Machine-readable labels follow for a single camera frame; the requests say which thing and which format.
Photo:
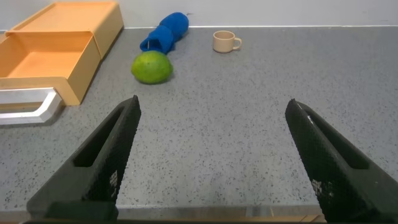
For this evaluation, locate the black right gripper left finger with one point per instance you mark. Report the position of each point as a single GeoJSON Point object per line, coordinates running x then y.
{"type": "Point", "coordinates": [93, 174]}

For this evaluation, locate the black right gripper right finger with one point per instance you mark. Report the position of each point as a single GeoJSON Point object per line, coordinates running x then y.
{"type": "Point", "coordinates": [335, 174]}

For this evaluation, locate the green lime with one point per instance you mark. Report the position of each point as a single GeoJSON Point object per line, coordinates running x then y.
{"type": "Point", "coordinates": [151, 68]}

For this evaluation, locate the blue rolled towel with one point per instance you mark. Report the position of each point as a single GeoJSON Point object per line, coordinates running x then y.
{"type": "Point", "coordinates": [161, 38]}

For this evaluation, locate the beige cup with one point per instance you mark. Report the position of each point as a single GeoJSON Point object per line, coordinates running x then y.
{"type": "Point", "coordinates": [222, 44]}

